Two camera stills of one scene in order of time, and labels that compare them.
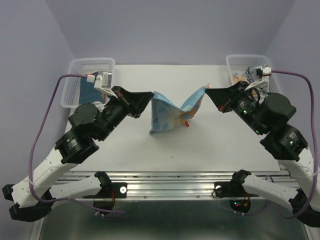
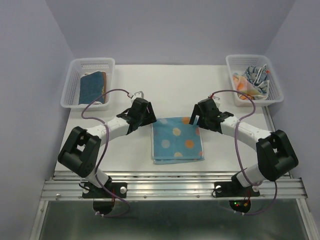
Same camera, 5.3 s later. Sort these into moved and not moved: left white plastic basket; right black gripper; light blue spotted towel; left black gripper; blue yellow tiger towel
Moved: light blue spotted towel; left black gripper; right black gripper
Not moved: blue yellow tiger towel; left white plastic basket
